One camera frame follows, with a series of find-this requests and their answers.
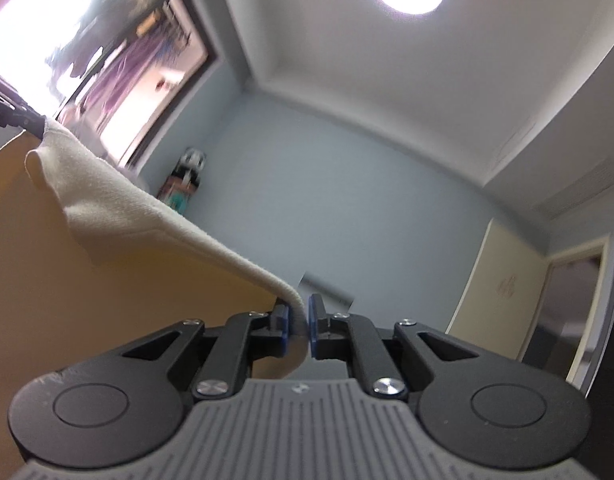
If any window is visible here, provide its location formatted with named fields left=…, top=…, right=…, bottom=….
left=0, top=0, right=224, bottom=173

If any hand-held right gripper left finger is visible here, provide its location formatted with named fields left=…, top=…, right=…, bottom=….
left=119, top=303, right=292, bottom=400

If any cream door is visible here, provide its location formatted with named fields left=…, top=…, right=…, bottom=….
left=446, top=219, right=554, bottom=358

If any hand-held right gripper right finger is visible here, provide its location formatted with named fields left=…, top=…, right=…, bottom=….
left=308, top=294, right=484, bottom=400

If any cream knit sweater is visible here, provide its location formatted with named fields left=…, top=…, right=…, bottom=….
left=0, top=119, right=308, bottom=480

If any ceiling air vent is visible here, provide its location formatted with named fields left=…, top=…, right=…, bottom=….
left=531, top=157, right=614, bottom=221

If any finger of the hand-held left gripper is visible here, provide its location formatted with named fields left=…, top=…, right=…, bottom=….
left=0, top=71, right=46, bottom=138

